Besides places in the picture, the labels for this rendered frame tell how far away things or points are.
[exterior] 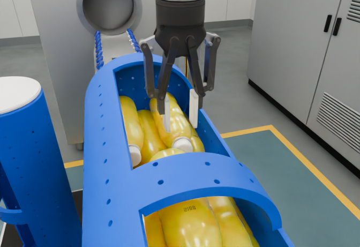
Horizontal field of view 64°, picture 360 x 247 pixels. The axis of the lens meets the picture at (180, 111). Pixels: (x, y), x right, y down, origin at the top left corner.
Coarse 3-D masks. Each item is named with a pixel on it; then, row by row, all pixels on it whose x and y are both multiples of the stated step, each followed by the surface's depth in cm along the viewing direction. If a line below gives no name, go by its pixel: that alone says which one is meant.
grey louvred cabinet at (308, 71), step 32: (256, 0) 288; (288, 0) 242; (320, 0) 209; (352, 0) 183; (256, 32) 297; (288, 32) 248; (320, 32) 213; (352, 32) 187; (256, 64) 307; (288, 64) 255; (320, 64) 218; (352, 64) 191; (288, 96) 262; (320, 96) 223; (352, 96) 194; (320, 128) 229; (352, 128) 198; (352, 160) 203
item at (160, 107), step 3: (156, 90) 50; (156, 93) 49; (156, 96) 49; (156, 99) 51; (159, 102) 50; (162, 102) 50; (159, 105) 50; (162, 105) 51; (159, 108) 51; (162, 108) 51; (159, 111) 51; (162, 111) 51; (162, 114) 52
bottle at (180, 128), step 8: (168, 96) 70; (152, 104) 70; (176, 104) 68; (152, 112) 69; (176, 112) 64; (160, 120) 63; (176, 120) 61; (184, 120) 62; (160, 128) 62; (176, 128) 60; (184, 128) 60; (160, 136) 62; (168, 136) 59; (176, 136) 59; (184, 136) 59; (168, 144) 60
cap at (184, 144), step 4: (180, 140) 58; (184, 140) 58; (188, 140) 59; (176, 144) 57; (180, 144) 57; (184, 144) 57; (188, 144) 57; (180, 148) 57; (184, 148) 57; (188, 148) 57; (192, 148) 58; (188, 152) 58
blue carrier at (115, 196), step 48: (96, 96) 60; (144, 96) 76; (96, 144) 47; (96, 192) 39; (144, 192) 33; (192, 192) 32; (240, 192) 35; (96, 240) 33; (144, 240) 28; (288, 240) 40
